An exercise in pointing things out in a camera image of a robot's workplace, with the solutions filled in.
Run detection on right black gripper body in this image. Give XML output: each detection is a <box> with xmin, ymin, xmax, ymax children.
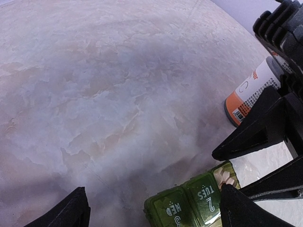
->
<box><xmin>277</xmin><ymin>72</ymin><xmax>303</xmax><ymax>158</ymax></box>

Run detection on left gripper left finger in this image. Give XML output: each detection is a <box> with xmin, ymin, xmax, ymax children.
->
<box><xmin>27</xmin><ymin>187</ymin><xmax>90</xmax><ymax>227</ymax></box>

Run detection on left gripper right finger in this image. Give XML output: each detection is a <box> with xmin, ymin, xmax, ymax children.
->
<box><xmin>220</xmin><ymin>184</ymin><xmax>292</xmax><ymax>227</ymax></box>

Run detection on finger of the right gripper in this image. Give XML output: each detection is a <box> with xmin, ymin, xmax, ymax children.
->
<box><xmin>212</xmin><ymin>86</ymin><xmax>286</xmax><ymax>161</ymax></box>
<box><xmin>240</xmin><ymin>157</ymin><xmax>303</xmax><ymax>201</ymax></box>

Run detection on orange pill bottle grey cap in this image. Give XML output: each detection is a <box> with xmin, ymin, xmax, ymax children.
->
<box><xmin>224</xmin><ymin>55</ymin><xmax>293</xmax><ymax>127</ymax></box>

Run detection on green weekly pill organizer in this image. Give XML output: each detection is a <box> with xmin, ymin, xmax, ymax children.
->
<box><xmin>144</xmin><ymin>161</ymin><xmax>241</xmax><ymax>227</ymax></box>

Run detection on cream tablets in organizer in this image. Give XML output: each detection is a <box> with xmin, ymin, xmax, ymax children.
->
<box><xmin>213</xmin><ymin>167</ymin><xmax>237</xmax><ymax>190</ymax></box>

